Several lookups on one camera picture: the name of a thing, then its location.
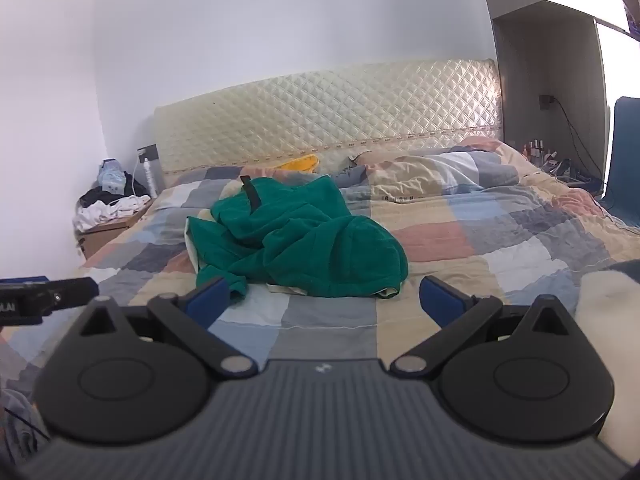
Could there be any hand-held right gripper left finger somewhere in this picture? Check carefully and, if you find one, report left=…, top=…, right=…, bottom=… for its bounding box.
left=75, top=276, right=258, bottom=380

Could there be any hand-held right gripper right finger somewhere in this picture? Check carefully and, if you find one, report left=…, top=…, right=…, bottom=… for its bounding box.
left=390, top=275, right=576, bottom=380

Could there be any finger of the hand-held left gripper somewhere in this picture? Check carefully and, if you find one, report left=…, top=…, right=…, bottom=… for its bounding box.
left=46, top=277, right=100, bottom=314
left=0, top=275, right=50, bottom=288

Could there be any green fleece garment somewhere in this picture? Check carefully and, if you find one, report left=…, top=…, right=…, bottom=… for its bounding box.
left=186, top=176, right=410, bottom=306

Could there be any pile of white and black clothes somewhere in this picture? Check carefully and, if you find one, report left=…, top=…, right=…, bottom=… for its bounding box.
left=74, top=172, right=153, bottom=233

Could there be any patchwork quilt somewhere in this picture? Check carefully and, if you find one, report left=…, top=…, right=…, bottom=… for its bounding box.
left=0, top=136, right=640, bottom=401

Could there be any cardboard box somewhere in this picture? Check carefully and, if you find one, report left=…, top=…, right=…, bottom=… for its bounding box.
left=76, top=200, right=153, bottom=261

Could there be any person's blue grey clothing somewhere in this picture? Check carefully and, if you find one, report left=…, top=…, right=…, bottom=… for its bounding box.
left=0, top=390, right=51, bottom=466

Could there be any blue plastic pack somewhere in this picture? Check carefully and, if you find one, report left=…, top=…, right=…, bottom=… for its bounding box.
left=97, top=159, right=126, bottom=193

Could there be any white bottle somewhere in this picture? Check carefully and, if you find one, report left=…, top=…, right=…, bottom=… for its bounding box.
left=142, top=160, right=160, bottom=198

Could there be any yellow cloth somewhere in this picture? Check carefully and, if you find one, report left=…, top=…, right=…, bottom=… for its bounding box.
left=277, top=156, right=321, bottom=175

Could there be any white fleece blanket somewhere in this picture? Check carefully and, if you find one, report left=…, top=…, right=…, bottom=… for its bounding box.
left=575, top=260, right=640, bottom=446

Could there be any group of small bottles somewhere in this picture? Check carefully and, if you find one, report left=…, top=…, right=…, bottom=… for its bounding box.
left=522, top=137, right=561, bottom=166

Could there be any cream quilted headboard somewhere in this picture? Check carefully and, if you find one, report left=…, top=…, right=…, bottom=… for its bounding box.
left=152, top=57, right=502, bottom=188

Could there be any blue chair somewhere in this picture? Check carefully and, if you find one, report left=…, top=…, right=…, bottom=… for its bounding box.
left=597, top=96, right=640, bottom=233

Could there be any black cable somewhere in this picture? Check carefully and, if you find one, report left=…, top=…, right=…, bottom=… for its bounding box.
left=550, top=97, right=606, bottom=196

